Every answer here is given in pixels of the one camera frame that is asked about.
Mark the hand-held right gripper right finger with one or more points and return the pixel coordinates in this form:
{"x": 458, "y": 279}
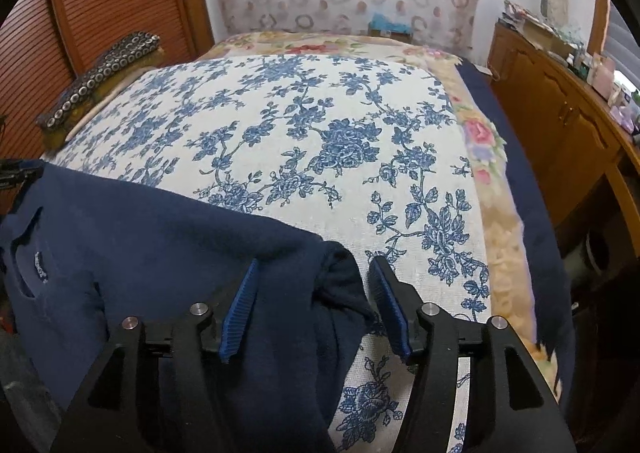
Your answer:
{"x": 390, "y": 313}

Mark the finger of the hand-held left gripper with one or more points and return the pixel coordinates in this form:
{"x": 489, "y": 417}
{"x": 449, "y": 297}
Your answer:
{"x": 22, "y": 170}

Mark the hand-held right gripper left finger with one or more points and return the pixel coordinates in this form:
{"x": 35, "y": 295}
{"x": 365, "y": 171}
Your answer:
{"x": 240, "y": 313}

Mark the navy t-shirt with orange print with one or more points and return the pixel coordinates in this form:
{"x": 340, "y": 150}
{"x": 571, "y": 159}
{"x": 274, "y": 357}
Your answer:
{"x": 150, "y": 243}

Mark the dark circle-patterned pillow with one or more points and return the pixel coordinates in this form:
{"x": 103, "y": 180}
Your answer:
{"x": 100, "y": 68}

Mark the navy bed cover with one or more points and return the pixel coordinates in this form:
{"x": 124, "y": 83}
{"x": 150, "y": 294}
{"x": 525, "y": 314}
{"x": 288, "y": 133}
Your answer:
{"x": 530, "y": 213}

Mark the blue floral bed sheet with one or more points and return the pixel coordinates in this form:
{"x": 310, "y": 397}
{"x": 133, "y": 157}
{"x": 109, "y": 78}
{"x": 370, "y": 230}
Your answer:
{"x": 300, "y": 133}

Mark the wooden cabinet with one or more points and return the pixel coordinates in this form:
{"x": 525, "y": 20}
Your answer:
{"x": 550, "y": 98}

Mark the small cardboard box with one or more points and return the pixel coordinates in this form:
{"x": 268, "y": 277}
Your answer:
{"x": 392, "y": 37}

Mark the light blue cloth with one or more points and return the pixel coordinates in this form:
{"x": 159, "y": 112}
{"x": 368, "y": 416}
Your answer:
{"x": 390, "y": 23}

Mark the open cardboard box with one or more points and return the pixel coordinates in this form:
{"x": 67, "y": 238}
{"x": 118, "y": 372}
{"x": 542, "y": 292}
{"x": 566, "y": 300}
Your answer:
{"x": 537, "y": 37}

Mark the pile of papers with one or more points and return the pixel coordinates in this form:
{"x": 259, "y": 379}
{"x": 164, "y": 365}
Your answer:
{"x": 512, "y": 15}

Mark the small round fan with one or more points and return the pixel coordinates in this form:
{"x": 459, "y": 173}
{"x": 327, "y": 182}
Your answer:
{"x": 545, "y": 7}

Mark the grey window blind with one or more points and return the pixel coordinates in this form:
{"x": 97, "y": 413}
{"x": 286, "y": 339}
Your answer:
{"x": 622, "y": 38}

